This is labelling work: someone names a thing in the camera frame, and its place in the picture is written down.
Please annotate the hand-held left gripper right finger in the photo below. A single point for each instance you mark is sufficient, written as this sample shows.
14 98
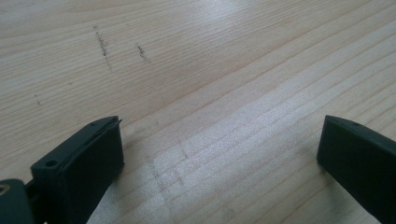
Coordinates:
358 161

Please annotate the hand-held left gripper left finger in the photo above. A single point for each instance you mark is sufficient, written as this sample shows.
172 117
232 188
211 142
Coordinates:
84 168

